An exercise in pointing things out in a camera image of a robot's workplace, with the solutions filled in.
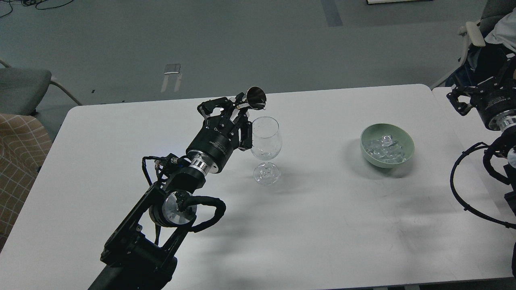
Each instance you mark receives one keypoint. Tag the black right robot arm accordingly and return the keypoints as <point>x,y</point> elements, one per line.
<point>493,152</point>

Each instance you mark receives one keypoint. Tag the beige checkered cushion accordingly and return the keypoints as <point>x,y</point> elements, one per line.
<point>24,145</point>

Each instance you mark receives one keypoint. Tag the clear ice cubes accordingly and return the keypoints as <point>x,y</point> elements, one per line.
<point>387,149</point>

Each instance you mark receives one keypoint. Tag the metal floor plate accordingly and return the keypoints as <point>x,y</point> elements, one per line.
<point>172,75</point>

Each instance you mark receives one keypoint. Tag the green bowl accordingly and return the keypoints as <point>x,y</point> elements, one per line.
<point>376,131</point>

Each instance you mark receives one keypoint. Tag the white office chair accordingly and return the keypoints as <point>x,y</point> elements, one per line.
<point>473,33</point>

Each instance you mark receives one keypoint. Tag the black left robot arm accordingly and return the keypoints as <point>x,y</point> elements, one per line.
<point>140,254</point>

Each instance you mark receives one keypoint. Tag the blue denim bag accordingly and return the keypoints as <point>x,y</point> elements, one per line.
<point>463,76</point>

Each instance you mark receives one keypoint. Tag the steel cocktail jigger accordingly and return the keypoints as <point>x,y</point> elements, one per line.
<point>254,98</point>

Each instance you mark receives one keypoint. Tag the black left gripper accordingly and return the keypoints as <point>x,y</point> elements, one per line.
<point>219,136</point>

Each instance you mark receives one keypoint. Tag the clear wine glass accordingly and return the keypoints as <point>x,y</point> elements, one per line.
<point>266,145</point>

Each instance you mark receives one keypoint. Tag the seated person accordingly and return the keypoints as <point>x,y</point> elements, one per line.
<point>499,43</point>

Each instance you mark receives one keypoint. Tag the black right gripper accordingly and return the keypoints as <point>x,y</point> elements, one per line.
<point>500,106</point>

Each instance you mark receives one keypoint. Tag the grey office chair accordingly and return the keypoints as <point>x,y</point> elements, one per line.
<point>22,89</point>

